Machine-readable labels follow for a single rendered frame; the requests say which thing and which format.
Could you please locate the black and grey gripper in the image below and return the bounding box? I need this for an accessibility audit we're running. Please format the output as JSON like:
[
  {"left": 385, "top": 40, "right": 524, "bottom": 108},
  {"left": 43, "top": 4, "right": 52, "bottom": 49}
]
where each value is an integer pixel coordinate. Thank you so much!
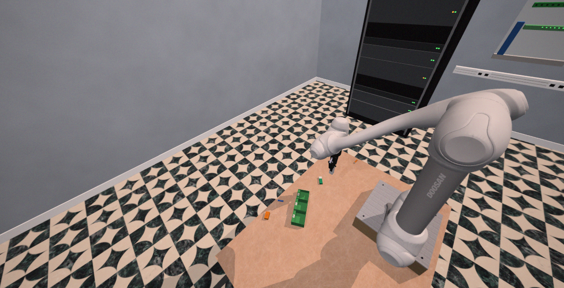
[{"left": 328, "top": 151, "right": 342, "bottom": 175}]

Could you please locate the green three-compartment bin rack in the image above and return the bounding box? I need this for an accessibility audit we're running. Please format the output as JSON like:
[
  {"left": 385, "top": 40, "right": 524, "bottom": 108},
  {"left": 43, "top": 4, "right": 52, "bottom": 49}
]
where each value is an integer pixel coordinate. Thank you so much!
[{"left": 291, "top": 189, "right": 309, "bottom": 228}]

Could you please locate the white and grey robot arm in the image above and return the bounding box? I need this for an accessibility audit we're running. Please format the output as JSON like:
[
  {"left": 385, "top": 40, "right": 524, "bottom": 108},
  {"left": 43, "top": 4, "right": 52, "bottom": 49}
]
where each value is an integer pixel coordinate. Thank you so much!
[{"left": 310, "top": 89, "right": 529, "bottom": 268}]

